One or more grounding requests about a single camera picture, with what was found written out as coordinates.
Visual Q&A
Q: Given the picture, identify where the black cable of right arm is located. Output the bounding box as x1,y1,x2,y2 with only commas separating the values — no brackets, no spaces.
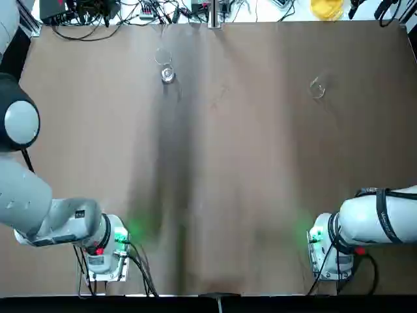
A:
309,187,381,294

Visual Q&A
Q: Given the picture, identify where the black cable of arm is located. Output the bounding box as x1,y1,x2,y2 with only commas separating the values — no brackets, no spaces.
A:
309,187,381,294
75,239,160,298

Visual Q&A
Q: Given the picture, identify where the black box with red logo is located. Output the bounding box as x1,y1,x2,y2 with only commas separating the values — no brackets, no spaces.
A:
40,0,86,24

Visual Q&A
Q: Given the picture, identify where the clear glass beaker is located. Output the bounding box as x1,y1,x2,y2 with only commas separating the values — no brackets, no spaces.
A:
154,47,177,85

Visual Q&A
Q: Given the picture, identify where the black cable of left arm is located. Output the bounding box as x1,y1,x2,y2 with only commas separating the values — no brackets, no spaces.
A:
75,239,160,298

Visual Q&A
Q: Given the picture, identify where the clear glass conical flask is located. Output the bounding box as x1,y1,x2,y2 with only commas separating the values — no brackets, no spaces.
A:
309,76,328,100

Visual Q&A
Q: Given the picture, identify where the long black cable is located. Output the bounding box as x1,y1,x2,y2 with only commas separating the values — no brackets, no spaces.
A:
51,22,164,42

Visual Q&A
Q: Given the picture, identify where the yellow plastic basket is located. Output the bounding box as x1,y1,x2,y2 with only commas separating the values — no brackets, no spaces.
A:
309,0,345,17

